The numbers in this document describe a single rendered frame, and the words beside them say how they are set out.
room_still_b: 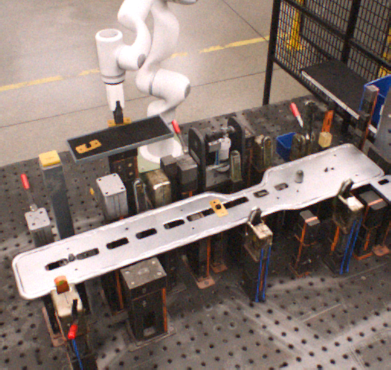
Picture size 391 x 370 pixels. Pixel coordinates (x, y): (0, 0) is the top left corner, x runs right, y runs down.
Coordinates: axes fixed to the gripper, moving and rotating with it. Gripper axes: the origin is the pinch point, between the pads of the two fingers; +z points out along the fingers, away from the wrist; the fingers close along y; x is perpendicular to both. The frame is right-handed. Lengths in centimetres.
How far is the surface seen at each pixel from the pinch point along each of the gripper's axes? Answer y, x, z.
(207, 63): -239, 103, 126
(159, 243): 40.9, 4.9, 24.3
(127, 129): -2.7, 3.2, 8.4
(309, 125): 7, 72, 13
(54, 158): 7.6, -24.1, 8.2
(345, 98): -19, 103, 22
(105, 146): 5.2, -6.3, 8.3
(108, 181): 18.8, -7.7, 13.3
